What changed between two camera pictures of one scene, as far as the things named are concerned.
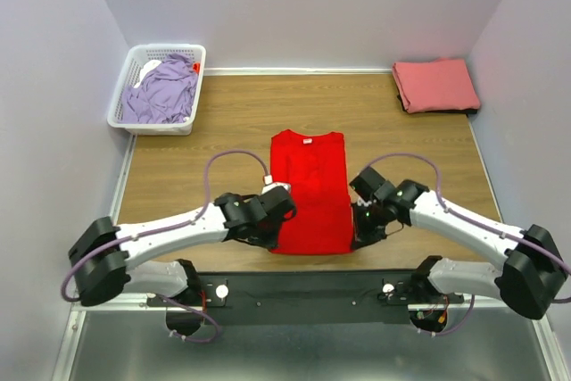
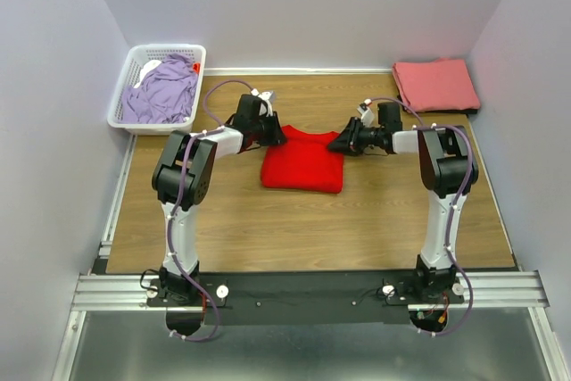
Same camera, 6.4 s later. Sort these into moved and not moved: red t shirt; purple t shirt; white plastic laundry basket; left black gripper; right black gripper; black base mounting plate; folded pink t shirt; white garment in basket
Moved: left black gripper; right black gripper; red t shirt
Not moved: white garment in basket; black base mounting plate; purple t shirt; white plastic laundry basket; folded pink t shirt
